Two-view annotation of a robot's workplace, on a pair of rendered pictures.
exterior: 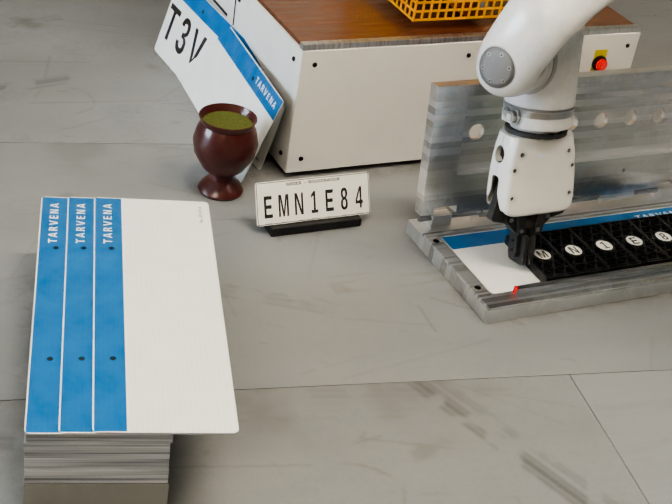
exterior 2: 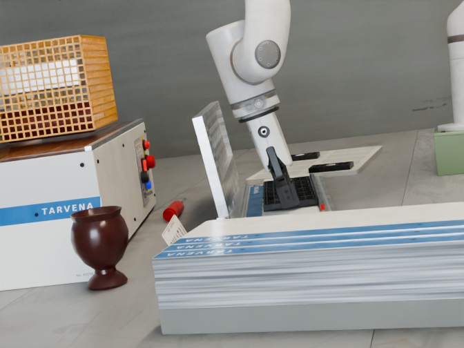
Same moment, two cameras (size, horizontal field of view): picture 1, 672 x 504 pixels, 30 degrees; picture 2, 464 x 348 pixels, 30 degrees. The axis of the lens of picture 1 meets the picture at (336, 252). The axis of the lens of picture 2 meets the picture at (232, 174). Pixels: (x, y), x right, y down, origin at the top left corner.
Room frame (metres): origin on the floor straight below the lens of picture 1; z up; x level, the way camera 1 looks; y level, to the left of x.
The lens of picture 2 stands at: (0.57, 1.08, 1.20)
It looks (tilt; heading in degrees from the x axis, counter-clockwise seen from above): 8 degrees down; 304
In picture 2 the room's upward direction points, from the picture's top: 8 degrees counter-clockwise
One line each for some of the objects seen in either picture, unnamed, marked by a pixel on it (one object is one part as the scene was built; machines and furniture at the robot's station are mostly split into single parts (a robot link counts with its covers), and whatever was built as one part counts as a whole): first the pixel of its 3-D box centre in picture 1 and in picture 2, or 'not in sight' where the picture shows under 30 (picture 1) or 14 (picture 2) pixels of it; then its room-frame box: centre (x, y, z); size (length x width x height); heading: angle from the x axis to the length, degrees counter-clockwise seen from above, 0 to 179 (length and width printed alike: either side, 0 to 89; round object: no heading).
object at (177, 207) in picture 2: not in sight; (177, 206); (1.66, -0.32, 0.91); 0.18 x 0.03 x 0.03; 116
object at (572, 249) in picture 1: (572, 253); (289, 199); (1.38, -0.30, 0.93); 0.10 x 0.05 x 0.01; 30
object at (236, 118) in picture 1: (224, 153); (101, 248); (1.43, 0.17, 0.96); 0.09 x 0.09 x 0.11
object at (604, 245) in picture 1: (603, 249); (288, 195); (1.41, -0.34, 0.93); 0.10 x 0.05 x 0.01; 30
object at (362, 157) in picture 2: not in sight; (318, 163); (1.61, -0.85, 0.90); 0.40 x 0.27 x 0.01; 105
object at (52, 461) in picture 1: (98, 336); (338, 273); (1.02, 0.23, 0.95); 0.40 x 0.13 x 0.09; 14
